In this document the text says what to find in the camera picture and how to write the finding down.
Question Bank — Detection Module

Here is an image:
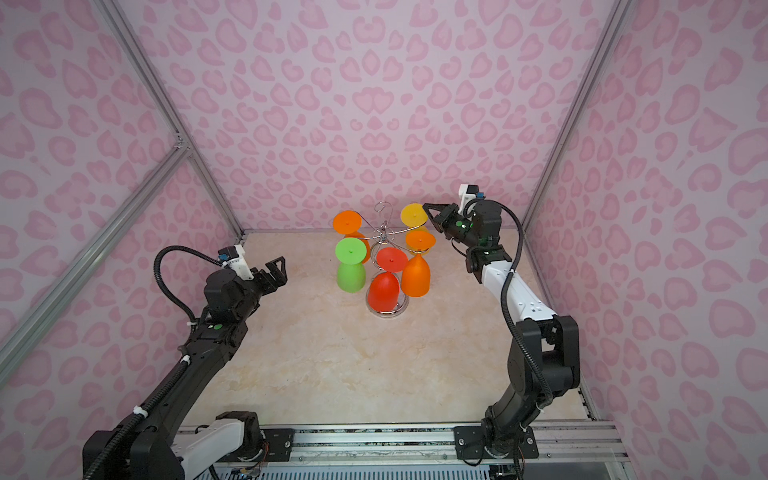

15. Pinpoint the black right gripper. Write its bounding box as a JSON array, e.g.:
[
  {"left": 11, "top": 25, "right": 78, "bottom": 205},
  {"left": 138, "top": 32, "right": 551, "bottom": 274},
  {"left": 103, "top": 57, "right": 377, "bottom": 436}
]
[{"left": 424, "top": 204, "right": 484, "bottom": 250}]

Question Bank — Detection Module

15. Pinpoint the yellow plastic wine glass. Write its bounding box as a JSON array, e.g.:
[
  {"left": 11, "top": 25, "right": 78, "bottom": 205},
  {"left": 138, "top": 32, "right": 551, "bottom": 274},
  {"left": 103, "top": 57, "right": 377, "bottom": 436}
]
[{"left": 400, "top": 203, "right": 428, "bottom": 234}]

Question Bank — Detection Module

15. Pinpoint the orange wine glass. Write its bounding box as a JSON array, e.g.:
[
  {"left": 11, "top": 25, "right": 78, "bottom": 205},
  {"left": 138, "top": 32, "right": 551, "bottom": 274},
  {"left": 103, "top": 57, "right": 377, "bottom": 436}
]
[
  {"left": 332, "top": 210, "right": 370, "bottom": 264},
  {"left": 401, "top": 230, "right": 436, "bottom": 297}
]

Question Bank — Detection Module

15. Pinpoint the red plastic wine glass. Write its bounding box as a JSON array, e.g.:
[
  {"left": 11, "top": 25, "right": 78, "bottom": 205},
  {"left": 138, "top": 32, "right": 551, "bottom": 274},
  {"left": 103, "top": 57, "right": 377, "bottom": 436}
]
[{"left": 367, "top": 247, "right": 408, "bottom": 314}]

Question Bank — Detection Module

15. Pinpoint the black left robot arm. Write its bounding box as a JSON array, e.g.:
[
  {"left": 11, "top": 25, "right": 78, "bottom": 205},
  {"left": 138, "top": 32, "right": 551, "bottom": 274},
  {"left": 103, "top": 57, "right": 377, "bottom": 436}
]
[{"left": 82, "top": 247, "right": 288, "bottom": 479}]

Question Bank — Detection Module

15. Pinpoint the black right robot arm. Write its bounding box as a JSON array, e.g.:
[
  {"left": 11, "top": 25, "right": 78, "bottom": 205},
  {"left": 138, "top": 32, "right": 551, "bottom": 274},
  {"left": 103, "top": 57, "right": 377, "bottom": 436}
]
[{"left": 422, "top": 197, "right": 581, "bottom": 475}]

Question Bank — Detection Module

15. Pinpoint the green plastic wine glass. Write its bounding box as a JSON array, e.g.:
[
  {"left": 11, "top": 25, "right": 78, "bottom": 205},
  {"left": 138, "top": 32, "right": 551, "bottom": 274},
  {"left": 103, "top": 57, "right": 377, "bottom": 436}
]
[{"left": 335, "top": 237, "right": 367, "bottom": 293}]

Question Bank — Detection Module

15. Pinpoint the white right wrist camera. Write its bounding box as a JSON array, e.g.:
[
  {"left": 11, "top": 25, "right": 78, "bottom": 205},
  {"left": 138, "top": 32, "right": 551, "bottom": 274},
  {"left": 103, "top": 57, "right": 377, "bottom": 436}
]
[{"left": 458, "top": 184, "right": 484, "bottom": 216}]

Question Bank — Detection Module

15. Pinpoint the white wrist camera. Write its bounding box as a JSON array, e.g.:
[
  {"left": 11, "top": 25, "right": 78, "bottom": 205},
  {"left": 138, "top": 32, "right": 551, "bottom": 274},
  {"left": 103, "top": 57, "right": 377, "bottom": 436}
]
[
  {"left": 218, "top": 244, "right": 254, "bottom": 281},
  {"left": 458, "top": 184, "right": 484, "bottom": 216}
]

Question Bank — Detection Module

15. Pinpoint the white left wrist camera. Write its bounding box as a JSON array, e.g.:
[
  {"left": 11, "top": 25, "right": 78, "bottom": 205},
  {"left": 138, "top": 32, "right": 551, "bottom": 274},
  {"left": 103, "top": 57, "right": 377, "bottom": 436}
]
[{"left": 218, "top": 244, "right": 254, "bottom": 281}]

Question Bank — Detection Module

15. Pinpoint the chrome wire wine glass rack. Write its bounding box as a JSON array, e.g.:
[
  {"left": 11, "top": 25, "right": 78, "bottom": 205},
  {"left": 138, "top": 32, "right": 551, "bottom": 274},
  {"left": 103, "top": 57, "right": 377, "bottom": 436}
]
[{"left": 359, "top": 201, "right": 413, "bottom": 319}]

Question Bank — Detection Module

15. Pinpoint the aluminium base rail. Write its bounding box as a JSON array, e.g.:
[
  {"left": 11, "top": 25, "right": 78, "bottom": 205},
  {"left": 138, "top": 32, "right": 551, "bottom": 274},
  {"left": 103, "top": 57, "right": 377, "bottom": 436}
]
[{"left": 110, "top": 419, "right": 637, "bottom": 480}]

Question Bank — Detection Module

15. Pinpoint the aluminium frame strut left diagonal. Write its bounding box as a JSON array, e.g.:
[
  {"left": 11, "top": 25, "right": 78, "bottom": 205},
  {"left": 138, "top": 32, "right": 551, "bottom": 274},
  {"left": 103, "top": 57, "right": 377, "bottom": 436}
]
[{"left": 1, "top": 142, "right": 189, "bottom": 386}]

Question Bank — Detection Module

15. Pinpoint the aluminium frame post back right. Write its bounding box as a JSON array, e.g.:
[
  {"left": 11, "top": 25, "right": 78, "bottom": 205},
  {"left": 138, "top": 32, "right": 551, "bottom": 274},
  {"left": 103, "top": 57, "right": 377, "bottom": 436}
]
[{"left": 522, "top": 0, "right": 637, "bottom": 235}]

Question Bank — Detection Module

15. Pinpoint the aluminium frame post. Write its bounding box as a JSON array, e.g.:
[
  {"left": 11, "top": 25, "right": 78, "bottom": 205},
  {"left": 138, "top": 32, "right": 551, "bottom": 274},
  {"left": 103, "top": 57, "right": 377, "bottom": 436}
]
[
  {"left": 93, "top": 0, "right": 246, "bottom": 241},
  {"left": 522, "top": 0, "right": 637, "bottom": 235}
]

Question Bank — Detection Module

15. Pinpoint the aluminium frame post back left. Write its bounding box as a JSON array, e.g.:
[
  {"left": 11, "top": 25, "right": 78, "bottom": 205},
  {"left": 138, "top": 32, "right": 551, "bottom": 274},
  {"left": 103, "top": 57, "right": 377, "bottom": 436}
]
[{"left": 93, "top": 0, "right": 246, "bottom": 241}]

